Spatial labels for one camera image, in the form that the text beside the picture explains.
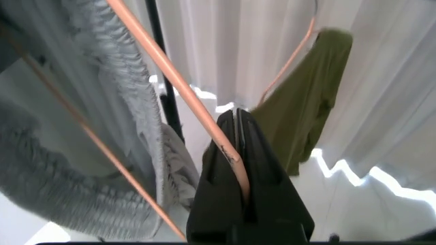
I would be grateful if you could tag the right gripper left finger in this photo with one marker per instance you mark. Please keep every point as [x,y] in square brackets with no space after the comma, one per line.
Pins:
[214,204]

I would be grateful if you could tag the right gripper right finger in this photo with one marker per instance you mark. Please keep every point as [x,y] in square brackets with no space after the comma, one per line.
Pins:
[276,211]

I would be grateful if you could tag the green printed shirt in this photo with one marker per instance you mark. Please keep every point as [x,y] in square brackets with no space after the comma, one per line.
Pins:
[306,102]

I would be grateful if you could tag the pale grey shorts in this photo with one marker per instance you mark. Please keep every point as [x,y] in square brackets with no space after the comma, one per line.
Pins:
[129,78]

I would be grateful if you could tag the black clothes rack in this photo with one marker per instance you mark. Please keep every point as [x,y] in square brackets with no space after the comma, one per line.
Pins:
[170,105]

